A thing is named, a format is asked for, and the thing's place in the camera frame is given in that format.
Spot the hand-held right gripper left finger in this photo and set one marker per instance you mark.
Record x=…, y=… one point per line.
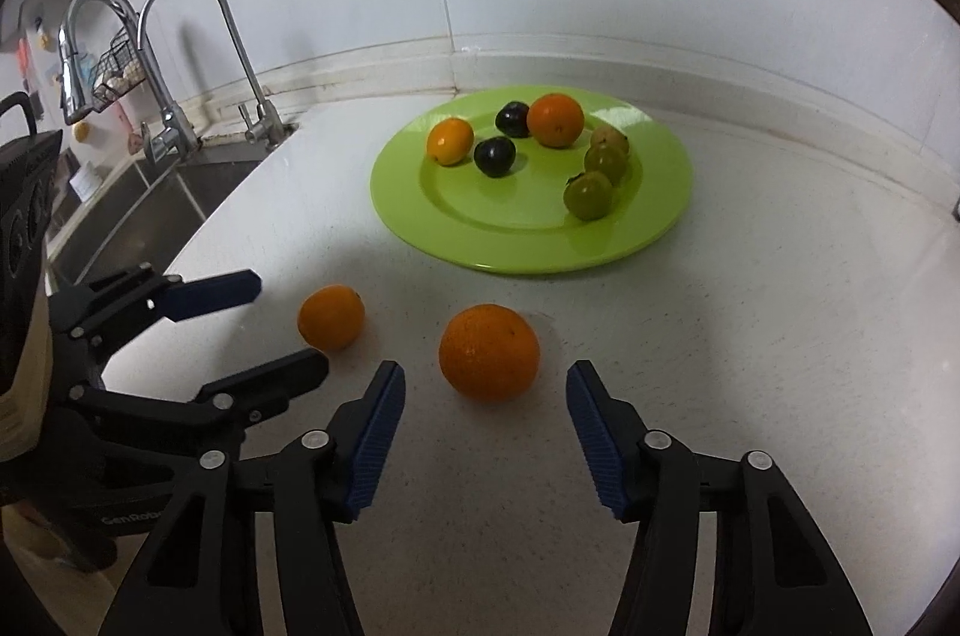
x=375, y=433

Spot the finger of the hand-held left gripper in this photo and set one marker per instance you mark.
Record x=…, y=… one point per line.
x=214, y=295
x=277, y=377

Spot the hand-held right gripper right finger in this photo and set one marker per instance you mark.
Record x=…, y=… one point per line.
x=596, y=441

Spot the small orange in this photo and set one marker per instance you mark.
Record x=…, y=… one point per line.
x=555, y=120
x=451, y=140
x=331, y=316

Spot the large orange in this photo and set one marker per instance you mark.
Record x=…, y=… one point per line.
x=489, y=351

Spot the green plate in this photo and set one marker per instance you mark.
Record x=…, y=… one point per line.
x=510, y=231

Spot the green round fruit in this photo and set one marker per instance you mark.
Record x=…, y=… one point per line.
x=589, y=194
x=606, y=162

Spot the dark purple plum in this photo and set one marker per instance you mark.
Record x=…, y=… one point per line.
x=493, y=156
x=512, y=119

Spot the tan round fruit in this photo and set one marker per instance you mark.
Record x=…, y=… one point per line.
x=609, y=136

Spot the person's left hand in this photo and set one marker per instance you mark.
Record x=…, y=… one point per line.
x=22, y=415

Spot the stainless steel sink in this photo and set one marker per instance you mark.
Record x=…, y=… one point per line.
x=127, y=216

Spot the pink cloth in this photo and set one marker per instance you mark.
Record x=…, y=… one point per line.
x=136, y=138

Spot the chrome pull-down faucet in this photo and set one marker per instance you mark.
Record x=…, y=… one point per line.
x=154, y=81

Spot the slim gooseneck faucet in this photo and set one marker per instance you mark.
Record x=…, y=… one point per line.
x=240, y=51

